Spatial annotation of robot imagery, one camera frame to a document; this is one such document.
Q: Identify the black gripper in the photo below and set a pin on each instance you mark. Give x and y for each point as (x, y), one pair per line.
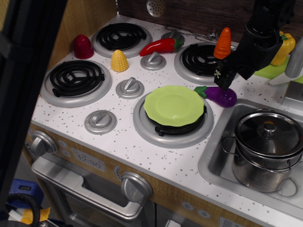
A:
(254, 52)

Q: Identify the purple toy eggplant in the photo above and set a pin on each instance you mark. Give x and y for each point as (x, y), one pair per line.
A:
(224, 98)

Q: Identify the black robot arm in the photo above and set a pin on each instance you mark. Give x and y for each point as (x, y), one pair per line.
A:
(269, 15)

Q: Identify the light green plastic plate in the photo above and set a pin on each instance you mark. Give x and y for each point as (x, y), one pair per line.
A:
(174, 106)

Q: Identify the orange toy carrot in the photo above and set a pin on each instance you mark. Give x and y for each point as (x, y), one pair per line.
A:
(223, 45)

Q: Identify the back right black burner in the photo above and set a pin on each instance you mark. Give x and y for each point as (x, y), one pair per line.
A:
(196, 63)

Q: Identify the black burner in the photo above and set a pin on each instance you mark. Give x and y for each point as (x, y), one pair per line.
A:
(196, 63)
(147, 129)
(75, 83)
(127, 37)

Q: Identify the green cutting board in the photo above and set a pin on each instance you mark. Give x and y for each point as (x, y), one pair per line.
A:
(270, 71)

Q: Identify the white toy knife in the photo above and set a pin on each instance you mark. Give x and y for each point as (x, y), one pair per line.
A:
(283, 78)

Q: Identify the red toy chili pepper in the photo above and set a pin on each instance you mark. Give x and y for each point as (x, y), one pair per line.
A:
(162, 45)

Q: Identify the silver stove knob back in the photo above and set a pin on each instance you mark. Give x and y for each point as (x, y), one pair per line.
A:
(174, 34)

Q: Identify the silver stove knob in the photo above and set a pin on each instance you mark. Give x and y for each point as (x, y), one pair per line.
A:
(153, 62)
(100, 122)
(174, 34)
(130, 89)

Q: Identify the yellow toy bell pepper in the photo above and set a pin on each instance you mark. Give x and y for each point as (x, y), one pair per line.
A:
(286, 48)

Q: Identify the silver stove knob upper middle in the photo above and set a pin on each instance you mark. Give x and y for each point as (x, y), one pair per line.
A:
(153, 62)

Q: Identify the silver faucet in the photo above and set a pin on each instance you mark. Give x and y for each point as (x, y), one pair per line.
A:
(294, 93)

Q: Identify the steel pot with lid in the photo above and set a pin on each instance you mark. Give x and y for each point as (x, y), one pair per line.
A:
(266, 147)

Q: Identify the front right black burner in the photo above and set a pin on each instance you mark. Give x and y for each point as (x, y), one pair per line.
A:
(147, 129)

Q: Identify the silver sink basin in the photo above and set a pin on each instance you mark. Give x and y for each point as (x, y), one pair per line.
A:
(216, 166)

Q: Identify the silver stove knob centre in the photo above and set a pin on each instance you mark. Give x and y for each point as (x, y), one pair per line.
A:
(130, 89)

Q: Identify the hanging metal strainer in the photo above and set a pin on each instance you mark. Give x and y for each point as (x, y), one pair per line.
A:
(156, 8)

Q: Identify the back left black burner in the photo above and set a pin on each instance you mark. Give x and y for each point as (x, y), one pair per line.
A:
(127, 37)

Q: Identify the yellow toy corn cob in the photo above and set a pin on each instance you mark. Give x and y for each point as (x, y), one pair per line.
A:
(119, 61)

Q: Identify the silver stove knob front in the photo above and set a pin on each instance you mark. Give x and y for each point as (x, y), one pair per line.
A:
(100, 122)

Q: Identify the dark red toy fruit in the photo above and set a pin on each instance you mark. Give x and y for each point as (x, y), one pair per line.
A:
(82, 47)

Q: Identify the right oven dial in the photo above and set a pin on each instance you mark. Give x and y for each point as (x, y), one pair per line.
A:
(134, 187)

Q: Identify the oven dial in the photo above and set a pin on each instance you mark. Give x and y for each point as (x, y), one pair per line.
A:
(134, 187)
(42, 144)

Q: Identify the front left black burner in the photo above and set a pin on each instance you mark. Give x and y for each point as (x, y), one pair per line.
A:
(75, 83)

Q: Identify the oven clock display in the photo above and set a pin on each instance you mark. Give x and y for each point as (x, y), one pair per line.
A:
(89, 160)

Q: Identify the left oven dial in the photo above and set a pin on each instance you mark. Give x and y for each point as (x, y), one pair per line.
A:
(42, 144)

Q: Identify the blue clamp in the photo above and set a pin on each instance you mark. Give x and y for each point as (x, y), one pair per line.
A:
(24, 193)

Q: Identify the silver oven door handle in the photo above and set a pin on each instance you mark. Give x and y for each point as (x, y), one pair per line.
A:
(72, 183)

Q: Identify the black camera frame post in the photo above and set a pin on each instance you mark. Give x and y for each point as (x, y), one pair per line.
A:
(26, 43)

